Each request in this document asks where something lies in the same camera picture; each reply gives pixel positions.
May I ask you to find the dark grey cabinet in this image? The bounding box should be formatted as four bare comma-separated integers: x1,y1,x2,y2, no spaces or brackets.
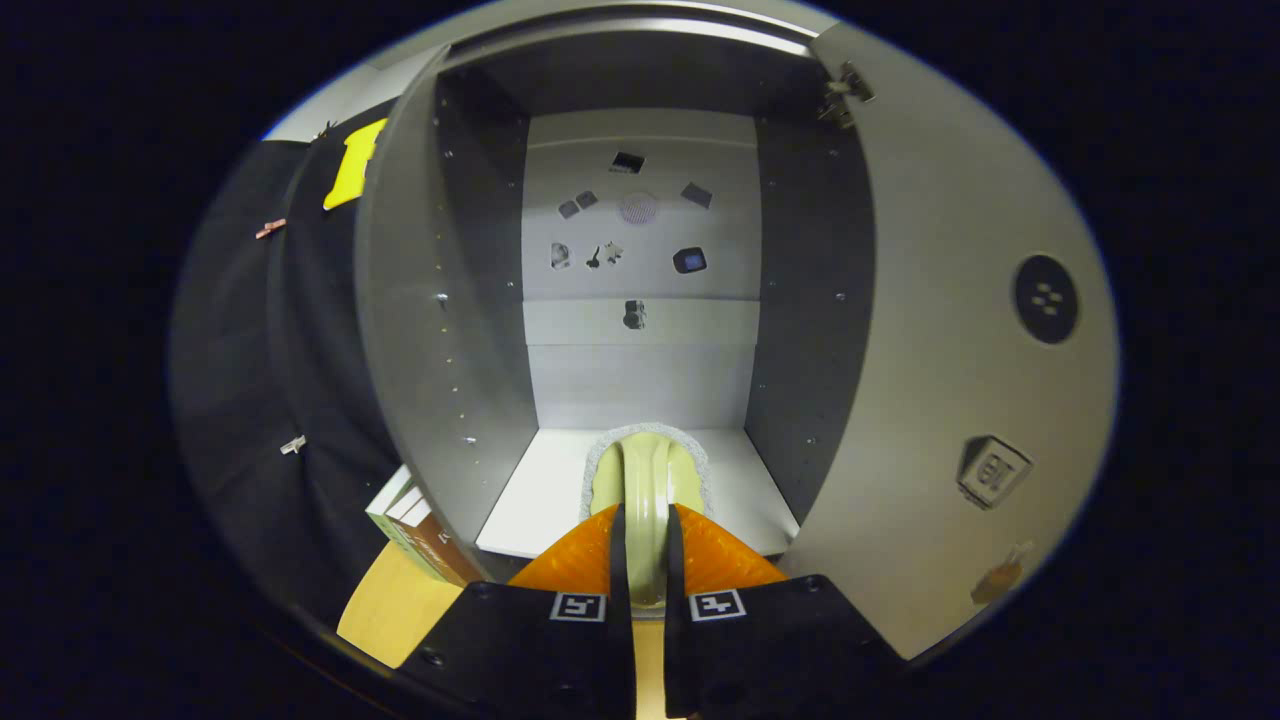
355,5,881,586

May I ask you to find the metal door hinge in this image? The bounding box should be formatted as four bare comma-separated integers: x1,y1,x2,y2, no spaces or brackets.
817,62,876,129

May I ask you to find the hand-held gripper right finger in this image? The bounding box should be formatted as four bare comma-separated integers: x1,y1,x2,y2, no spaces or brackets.
664,503,906,720

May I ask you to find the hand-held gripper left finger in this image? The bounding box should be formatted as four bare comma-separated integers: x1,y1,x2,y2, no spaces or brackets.
400,503,636,720

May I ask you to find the white cabinet shelf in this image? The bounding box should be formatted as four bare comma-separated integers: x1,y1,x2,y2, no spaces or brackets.
476,428,801,559

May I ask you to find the brown book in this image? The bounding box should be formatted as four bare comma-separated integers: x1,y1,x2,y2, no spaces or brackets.
400,505,486,588

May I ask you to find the black backdrop cloth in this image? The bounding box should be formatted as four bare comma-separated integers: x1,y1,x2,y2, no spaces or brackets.
170,95,401,626

